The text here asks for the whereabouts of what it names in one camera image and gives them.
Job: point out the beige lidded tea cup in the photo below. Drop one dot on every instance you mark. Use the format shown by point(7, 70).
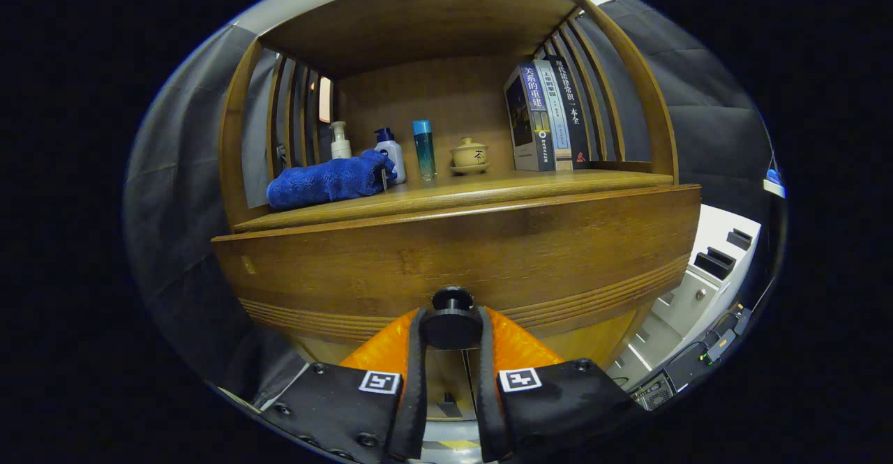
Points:
point(469, 155)

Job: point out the small blue object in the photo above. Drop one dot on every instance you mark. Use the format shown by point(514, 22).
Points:
point(773, 176)

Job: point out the white pump bottle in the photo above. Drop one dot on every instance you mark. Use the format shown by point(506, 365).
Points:
point(340, 146)

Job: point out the black book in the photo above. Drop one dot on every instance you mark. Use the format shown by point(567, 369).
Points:
point(573, 115)

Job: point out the dark blue book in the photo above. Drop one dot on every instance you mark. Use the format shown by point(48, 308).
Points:
point(523, 122)

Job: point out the blue towel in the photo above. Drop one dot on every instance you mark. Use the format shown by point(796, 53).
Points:
point(321, 181)

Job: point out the wooden countertop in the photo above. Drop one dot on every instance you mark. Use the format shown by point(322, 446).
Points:
point(488, 188)

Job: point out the white side table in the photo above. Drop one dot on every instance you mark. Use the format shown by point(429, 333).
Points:
point(773, 188)

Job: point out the white drawer unit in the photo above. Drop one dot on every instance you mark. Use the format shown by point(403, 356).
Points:
point(711, 223)

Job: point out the black vented box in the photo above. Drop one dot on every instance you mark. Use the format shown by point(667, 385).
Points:
point(654, 393)

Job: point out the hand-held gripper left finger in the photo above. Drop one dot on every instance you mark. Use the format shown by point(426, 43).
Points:
point(416, 394)

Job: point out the teal glass bottle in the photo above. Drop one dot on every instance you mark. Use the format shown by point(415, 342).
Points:
point(423, 150)

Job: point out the white blue-capped lotion bottle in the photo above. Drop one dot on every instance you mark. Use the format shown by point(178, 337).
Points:
point(392, 153)

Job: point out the wooden drawer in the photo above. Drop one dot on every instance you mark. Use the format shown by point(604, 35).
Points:
point(453, 248)

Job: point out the white-spined book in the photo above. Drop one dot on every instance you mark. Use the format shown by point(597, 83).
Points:
point(557, 122)

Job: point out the wooden cabinet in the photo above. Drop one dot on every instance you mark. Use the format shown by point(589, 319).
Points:
point(418, 24)

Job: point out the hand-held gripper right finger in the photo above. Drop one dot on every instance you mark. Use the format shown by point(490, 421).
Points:
point(488, 401)

